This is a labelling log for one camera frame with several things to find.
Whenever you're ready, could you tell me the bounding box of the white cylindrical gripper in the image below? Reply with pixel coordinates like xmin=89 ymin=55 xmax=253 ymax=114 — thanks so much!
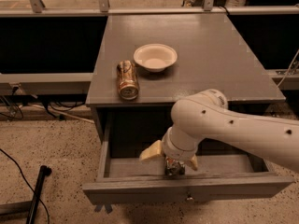
xmin=139 ymin=126 xmax=199 ymax=171

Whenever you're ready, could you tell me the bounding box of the green 7up can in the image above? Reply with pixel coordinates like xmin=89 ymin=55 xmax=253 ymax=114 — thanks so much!
xmin=164 ymin=157 xmax=185 ymax=175

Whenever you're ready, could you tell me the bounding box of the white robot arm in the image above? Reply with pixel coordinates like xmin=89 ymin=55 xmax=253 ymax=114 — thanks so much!
xmin=139 ymin=89 xmax=299 ymax=173

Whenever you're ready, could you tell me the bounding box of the round metal drawer knob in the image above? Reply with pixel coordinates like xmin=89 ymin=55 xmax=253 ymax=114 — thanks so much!
xmin=186 ymin=196 xmax=194 ymax=203

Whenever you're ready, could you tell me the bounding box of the grey open top drawer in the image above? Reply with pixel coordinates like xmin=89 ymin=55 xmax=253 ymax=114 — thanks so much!
xmin=82 ymin=109 xmax=295 ymax=206

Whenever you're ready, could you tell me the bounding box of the brown soda can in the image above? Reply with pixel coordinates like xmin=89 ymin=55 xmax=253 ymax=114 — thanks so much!
xmin=117 ymin=61 xmax=139 ymax=100

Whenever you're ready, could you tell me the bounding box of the white paper bowl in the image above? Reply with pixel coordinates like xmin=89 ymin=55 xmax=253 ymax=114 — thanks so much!
xmin=134 ymin=44 xmax=178 ymax=72

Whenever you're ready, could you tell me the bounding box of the grey wooden cabinet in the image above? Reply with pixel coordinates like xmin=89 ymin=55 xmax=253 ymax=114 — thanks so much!
xmin=87 ymin=14 xmax=285 ymax=136

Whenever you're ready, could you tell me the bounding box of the black metal stand leg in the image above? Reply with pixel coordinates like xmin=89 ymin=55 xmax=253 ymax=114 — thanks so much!
xmin=0 ymin=165 xmax=51 ymax=224

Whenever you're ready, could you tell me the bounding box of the black floor cable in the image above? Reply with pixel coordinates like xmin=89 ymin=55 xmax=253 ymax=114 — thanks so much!
xmin=0 ymin=147 xmax=51 ymax=224

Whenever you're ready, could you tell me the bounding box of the bundle of black cables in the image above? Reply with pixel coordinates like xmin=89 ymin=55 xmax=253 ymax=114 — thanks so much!
xmin=0 ymin=84 xmax=87 ymax=121

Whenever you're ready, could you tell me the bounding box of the metal railing frame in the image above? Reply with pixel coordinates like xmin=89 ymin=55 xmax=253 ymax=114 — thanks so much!
xmin=0 ymin=0 xmax=299 ymax=18

